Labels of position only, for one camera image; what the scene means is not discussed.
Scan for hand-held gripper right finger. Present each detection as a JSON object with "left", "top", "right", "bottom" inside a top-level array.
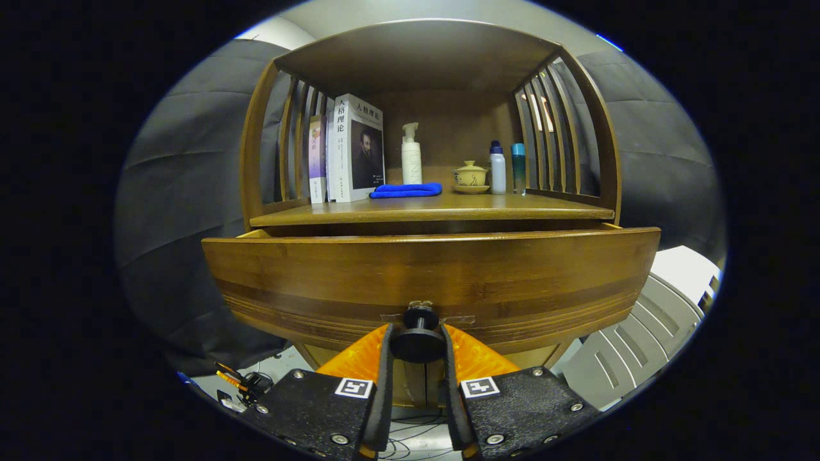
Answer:
[{"left": 441, "top": 323, "right": 603, "bottom": 460}]

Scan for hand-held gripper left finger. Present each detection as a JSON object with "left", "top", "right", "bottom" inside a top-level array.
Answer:
[{"left": 247, "top": 322, "right": 395, "bottom": 461}]

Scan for brown wooden drawer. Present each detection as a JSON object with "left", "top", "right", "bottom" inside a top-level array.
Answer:
[{"left": 202, "top": 221, "right": 662, "bottom": 366}]

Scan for wooden countertop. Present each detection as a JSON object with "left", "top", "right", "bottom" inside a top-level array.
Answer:
[{"left": 249, "top": 189, "right": 616, "bottom": 228}]

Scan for white drawer unit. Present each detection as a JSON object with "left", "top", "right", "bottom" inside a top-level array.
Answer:
[{"left": 554, "top": 245, "right": 723, "bottom": 410}]

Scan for brown wooden cabinet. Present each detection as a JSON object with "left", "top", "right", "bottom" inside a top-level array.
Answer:
[{"left": 239, "top": 18, "right": 622, "bottom": 410}]

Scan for orange and black tool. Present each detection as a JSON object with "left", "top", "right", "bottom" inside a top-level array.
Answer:
[{"left": 215, "top": 362, "right": 275, "bottom": 410}]

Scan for blue folded cloth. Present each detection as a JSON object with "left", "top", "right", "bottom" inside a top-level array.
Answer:
[{"left": 370, "top": 182, "right": 443, "bottom": 199}]

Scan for yellow lidded teacup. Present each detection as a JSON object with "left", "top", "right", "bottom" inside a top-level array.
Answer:
[{"left": 452, "top": 160, "right": 491, "bottom": 195}]

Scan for white bottle with blue cap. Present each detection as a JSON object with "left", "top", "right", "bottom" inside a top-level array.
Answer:
[{"left": 489, "top": 140, "right": 507, "bottom": 195}]

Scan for white pump bottle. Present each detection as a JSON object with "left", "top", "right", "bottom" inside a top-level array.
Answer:
[{"left": 401, "top": 122, "right": 423, "bottom": 185}]

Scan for teal bottle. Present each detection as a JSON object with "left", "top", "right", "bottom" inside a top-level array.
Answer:
[{"left": 511, "top": 143, "right": 527, "bottom": 196}]

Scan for white book with portrait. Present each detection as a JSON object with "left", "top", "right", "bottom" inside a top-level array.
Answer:
[{"left": 327, "top": 93, "right": 386, "bottom": 203}]

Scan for purple book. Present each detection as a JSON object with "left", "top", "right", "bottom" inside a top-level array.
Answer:
[{"left": 308, "top": 114, "right": 329, "bottom": 204}]

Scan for black cables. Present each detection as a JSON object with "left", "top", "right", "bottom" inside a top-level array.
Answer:
[{"left": 378, "top": 410, "right": 459, "bottom": 461}]

